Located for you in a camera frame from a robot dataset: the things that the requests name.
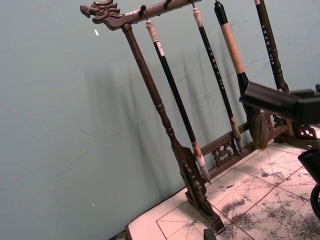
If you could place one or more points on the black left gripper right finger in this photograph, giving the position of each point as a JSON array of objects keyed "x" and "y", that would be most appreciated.
[{"x": 312, "y": 165}]

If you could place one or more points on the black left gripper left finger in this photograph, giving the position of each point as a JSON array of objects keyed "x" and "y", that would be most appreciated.
[{"x": 270, "y": 100}]

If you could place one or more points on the black brush with white characters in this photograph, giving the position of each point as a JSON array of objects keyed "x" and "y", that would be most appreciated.
[{"x": 266, "y": 32}]

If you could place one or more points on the slim black brush, pale cap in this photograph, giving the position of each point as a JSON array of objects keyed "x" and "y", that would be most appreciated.
[{"x": 215, "y": 57}]

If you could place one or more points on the white gridded ink-stained paper mat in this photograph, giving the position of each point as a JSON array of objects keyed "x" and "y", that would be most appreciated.
[{"x": 250, "y": 200}]

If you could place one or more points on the black brush with white cap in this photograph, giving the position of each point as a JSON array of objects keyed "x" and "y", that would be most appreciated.
[{"x": 172, "y": 82}]

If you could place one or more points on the small black block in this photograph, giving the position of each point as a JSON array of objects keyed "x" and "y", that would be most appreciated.
[{"x": 209, "y": 235}]

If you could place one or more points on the carved dark wooden brush rack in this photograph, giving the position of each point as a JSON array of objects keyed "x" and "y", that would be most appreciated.
[{"x": 140, "y": 60}]

